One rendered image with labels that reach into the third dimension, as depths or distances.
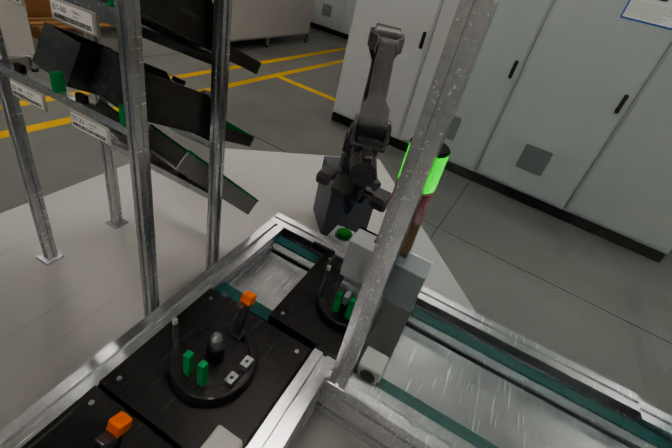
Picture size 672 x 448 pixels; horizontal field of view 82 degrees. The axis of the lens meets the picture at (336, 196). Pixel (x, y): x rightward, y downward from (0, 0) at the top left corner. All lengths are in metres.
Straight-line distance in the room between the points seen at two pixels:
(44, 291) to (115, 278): 0.13
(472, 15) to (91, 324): 0.86
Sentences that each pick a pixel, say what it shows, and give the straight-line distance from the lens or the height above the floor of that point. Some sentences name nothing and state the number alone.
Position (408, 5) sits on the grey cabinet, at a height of 1.28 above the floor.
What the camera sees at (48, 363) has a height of 0.86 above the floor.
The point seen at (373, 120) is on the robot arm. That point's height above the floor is 1.30.
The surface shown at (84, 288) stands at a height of 0.86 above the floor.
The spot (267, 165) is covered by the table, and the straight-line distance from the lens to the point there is 1.46.
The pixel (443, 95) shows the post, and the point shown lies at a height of 1.49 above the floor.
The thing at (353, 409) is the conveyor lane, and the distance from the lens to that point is 0.77.
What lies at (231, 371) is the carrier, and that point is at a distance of 0.69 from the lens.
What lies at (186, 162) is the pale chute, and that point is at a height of 1.19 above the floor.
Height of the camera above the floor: 1.59
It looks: 32 degrees down
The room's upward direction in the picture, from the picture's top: 14 degrees clockwise
